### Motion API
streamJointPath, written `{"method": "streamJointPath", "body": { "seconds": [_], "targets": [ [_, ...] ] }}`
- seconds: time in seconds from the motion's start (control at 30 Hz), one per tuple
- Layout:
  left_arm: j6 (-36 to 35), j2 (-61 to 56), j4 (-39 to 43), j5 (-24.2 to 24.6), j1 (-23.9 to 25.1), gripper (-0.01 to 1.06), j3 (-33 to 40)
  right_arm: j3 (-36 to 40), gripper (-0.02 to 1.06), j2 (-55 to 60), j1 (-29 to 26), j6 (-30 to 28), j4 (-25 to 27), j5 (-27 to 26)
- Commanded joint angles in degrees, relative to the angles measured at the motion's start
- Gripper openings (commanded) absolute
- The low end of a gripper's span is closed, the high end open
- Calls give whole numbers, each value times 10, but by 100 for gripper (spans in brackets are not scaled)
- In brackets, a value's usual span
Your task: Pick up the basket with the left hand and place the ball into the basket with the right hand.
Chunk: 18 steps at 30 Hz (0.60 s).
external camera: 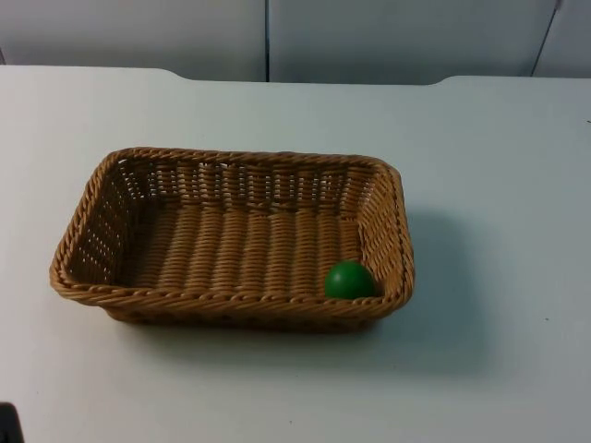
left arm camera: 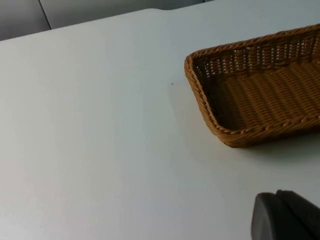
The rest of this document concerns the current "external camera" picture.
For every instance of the green ball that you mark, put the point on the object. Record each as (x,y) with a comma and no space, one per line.
(348,280)

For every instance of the pale brown wicker basket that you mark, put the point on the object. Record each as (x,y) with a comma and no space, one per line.
(240,249)

